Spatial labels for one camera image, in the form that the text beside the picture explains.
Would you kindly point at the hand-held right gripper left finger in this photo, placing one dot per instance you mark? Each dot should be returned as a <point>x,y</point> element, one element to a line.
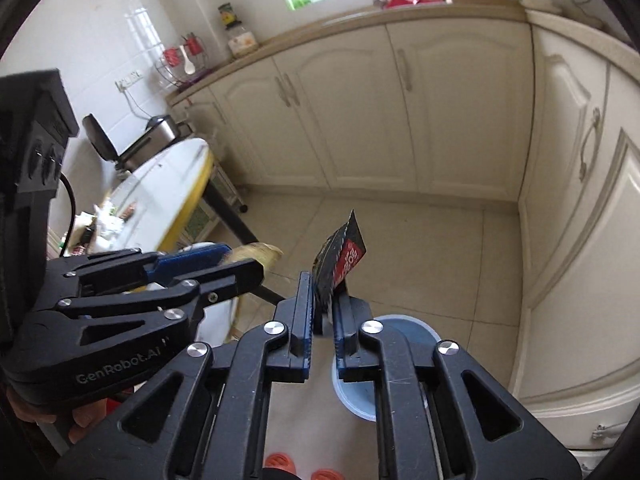
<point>306,310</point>

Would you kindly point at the round white marble table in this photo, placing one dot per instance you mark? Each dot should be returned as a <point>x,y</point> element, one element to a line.
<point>165,175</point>

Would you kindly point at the glass jar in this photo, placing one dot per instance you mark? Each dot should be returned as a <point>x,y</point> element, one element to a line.
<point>242,42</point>

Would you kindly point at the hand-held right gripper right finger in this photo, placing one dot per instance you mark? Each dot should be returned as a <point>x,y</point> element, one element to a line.
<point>340,330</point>

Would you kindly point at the heap of mixed wrappers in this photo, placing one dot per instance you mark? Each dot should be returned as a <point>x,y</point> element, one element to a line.
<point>109,222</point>

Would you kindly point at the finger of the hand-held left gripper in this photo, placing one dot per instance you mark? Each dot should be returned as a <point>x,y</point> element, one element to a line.
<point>235,277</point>
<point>185,261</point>

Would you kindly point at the white plastic spoon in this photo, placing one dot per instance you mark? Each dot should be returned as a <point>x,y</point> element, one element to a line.
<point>188,64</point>

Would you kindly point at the pale yellow wrapper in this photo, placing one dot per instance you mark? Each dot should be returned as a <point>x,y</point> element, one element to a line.
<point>257,254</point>

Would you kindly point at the cream kitchen cabinet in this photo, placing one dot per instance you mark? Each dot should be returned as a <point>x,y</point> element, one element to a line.
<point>450,110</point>

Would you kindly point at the person's left hand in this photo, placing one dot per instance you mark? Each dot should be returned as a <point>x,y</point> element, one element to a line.
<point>85,417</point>

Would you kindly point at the green label bottle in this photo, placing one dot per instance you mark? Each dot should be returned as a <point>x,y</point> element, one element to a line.
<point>228,15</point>

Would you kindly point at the steel electric griddle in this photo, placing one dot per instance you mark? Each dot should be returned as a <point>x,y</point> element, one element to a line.
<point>150,135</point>

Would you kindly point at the blue plastic bin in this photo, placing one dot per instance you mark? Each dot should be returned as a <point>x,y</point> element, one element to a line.
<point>412,331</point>

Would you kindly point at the black and red snack wrapper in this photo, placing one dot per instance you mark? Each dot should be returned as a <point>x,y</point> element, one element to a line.
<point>340,255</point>

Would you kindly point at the orange slipper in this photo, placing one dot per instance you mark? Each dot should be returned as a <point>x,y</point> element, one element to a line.
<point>280,465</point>
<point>327,475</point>

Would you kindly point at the white wall socket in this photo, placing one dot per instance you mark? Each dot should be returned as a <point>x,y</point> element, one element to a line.
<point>128,81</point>

